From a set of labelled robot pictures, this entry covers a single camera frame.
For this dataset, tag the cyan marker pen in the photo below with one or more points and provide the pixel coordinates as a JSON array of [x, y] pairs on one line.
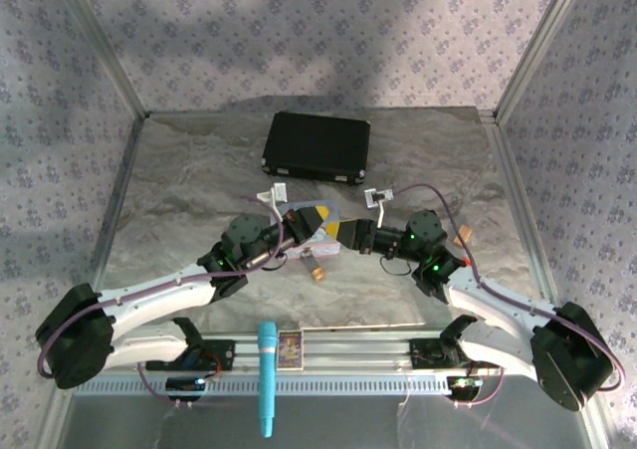
[[267, 369]]

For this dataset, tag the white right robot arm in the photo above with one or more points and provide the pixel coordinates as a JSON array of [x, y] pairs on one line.
[[497, 302]]

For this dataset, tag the aluminium mounting rail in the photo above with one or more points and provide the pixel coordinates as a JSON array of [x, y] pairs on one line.
[[348, 352]]

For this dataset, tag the aluminium side rail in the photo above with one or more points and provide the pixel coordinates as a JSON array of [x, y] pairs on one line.
[[522, 210], [107, 220]]

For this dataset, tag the black right controller board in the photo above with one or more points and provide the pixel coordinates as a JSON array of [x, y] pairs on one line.
[[464, 386]]

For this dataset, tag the small picture card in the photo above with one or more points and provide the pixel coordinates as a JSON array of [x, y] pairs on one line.
[[290, 349]]

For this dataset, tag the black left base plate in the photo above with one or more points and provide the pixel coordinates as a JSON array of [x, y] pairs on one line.
[[219, 354]]

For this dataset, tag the aluminium frame post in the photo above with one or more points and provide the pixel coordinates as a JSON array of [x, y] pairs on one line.
[[104, 46], [540, 41]]

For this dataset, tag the black hard case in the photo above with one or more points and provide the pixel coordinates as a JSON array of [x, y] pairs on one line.
[[316, 143]]

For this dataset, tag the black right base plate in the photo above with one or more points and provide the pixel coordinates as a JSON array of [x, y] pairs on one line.
[[423, 354]]

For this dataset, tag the shiny metal panel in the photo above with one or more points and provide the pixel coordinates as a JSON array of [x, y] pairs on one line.
[[348, 421]]

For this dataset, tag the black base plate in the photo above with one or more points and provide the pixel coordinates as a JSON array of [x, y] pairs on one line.
[[423, 354], [219, 354]]

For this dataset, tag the black left controller board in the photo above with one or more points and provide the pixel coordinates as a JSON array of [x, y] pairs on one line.
[[185, 386]]

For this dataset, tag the black controller board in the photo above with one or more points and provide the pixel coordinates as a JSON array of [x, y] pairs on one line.
[[464, 386], [185, 386]]

